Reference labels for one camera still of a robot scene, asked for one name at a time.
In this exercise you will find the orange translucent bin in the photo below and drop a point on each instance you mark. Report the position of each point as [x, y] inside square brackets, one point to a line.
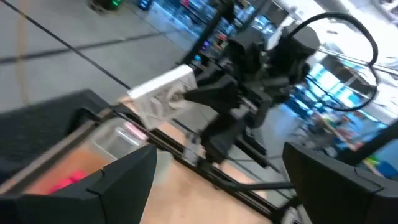
[62, 168]

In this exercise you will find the silver frame bracket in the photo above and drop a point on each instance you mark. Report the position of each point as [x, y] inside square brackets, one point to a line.
[192, 151]

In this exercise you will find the grey eye-print card deck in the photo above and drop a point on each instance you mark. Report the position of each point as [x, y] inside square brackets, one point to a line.
[161, 96]

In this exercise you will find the white plastic bin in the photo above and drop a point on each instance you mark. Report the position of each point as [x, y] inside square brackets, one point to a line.
[115, 140]

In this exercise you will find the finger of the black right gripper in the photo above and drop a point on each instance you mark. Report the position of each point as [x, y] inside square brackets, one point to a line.
[214, 93]
[220, 137]

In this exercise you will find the black mesh panel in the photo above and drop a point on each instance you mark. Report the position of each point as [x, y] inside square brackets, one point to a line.
[37, 124]

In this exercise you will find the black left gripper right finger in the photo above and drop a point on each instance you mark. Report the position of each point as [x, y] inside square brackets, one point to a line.
[326, 193]

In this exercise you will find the red toy brick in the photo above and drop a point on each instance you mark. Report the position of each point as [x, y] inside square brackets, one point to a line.
[66, 182]

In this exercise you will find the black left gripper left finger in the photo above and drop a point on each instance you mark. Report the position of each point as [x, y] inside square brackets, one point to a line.
[124, 193]

